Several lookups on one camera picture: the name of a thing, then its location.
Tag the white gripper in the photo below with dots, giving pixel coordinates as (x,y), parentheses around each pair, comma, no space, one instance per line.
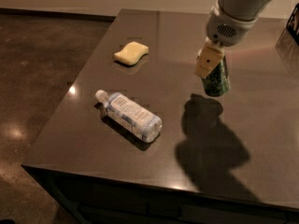
(226,29)

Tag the clear plastic water bottle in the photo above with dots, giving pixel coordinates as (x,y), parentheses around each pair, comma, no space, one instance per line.
(133,117)

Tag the black basket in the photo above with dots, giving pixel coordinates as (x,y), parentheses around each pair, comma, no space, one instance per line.
(293,24)

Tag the green soda can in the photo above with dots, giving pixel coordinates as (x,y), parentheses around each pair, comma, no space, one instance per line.
(217,82)

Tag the yellow sponge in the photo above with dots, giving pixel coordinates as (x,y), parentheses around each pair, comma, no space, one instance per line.
(131,53)

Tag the dark table cabinet base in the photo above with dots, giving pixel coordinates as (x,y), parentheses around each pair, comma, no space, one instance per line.
(94,200)

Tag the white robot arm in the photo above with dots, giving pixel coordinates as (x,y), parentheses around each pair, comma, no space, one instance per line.
(244,10)

